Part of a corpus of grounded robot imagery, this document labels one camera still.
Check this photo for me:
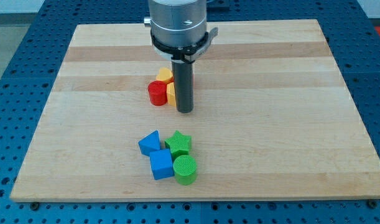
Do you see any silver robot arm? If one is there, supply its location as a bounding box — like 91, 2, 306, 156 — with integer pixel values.
148, 0, 208, 49

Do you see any yellow hexagon block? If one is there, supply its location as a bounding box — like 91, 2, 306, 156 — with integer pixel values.
166, 82, 176, 106

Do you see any green star block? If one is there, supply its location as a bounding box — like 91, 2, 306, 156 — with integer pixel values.
165, 131, 192, 160

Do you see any red cylinder block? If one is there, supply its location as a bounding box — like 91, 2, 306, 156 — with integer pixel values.
147, 80, 167, 106

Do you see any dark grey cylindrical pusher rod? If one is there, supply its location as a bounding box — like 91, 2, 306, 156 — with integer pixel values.
172, 62, 193, 113

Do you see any yellow heart block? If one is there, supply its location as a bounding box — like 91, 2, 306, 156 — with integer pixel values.
155, 67, 174, 84

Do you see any blue triangle block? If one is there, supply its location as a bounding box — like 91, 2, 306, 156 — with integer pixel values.
138, 130, 161, 156

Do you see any green cylinder block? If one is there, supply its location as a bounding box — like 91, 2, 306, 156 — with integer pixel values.
173, 155, 197, 185

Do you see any blue cube block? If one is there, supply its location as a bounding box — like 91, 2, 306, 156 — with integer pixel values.
149, 149, 174, 180

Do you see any wooden board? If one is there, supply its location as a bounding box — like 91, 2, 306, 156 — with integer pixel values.
11, 19, 380, 202

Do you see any black clamp ring with lever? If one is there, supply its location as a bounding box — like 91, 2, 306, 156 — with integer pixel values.
150, 27, 219, 65

